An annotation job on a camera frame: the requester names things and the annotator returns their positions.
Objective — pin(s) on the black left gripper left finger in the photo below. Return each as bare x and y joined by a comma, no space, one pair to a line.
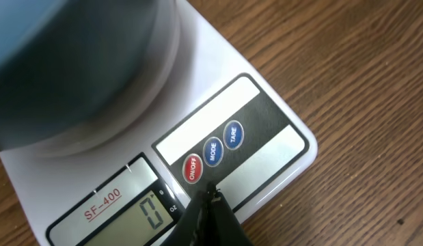
189,231

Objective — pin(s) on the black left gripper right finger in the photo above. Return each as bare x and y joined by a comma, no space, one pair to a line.
223,228

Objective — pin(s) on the white digital kitchen scale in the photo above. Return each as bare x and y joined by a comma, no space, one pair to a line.
215,121

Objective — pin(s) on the teal metal bowl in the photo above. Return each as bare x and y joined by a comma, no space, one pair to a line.
80,71

